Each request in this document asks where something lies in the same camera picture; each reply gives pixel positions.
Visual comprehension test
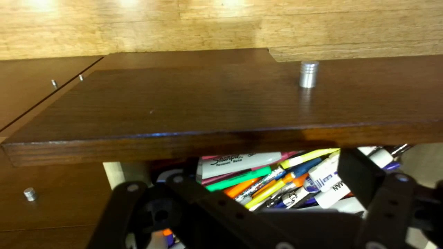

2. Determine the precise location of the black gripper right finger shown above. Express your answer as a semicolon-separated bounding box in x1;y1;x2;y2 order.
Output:
337;146;443;249

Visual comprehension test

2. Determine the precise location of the white capped marker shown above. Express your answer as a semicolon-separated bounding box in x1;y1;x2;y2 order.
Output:
357;143;411;171

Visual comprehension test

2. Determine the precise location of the wooden cabinet door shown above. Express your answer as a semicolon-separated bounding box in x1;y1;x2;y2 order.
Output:
0;56;103;133
67;48;274;95

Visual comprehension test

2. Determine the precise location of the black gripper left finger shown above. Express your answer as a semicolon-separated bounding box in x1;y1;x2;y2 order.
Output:
85;158;296;249

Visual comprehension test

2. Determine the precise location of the blue marker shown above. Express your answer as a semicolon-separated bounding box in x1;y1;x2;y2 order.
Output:
275;157;325;186

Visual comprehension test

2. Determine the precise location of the orange marker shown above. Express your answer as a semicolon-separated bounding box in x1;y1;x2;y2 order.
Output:
222;178;260;201

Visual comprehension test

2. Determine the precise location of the white marker black text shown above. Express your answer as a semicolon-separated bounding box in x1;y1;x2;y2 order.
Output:
200;151;283;182

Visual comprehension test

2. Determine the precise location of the white labelled marker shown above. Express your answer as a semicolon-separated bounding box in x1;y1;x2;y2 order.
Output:
307;154;353;211

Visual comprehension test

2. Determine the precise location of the closed wooden drawer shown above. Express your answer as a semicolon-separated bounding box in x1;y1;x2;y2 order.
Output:
0;154;114;249

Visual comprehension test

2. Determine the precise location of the silver drawer knob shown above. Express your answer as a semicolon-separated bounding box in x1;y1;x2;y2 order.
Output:
299;60;321;90
22;186;38;204

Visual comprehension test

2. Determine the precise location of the yellow highlighter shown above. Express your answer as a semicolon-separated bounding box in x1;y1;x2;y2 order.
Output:
243;178;289;212

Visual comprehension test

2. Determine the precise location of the yellow pen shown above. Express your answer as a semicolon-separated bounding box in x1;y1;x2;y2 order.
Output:
278;147;342;171

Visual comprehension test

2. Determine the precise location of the wooden drawer with pens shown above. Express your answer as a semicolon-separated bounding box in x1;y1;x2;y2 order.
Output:
0;55;443;219

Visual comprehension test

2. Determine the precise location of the green highlighter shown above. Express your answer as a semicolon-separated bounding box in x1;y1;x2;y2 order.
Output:
203;165;274;194

